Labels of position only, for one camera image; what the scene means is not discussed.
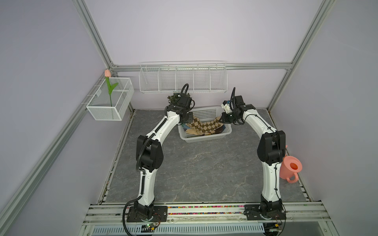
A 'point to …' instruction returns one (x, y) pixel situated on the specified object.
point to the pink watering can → (289, 168)
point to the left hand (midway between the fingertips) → (188, 118)
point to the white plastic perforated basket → (205, 113)
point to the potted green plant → (172, 98)
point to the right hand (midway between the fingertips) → (219, 119)
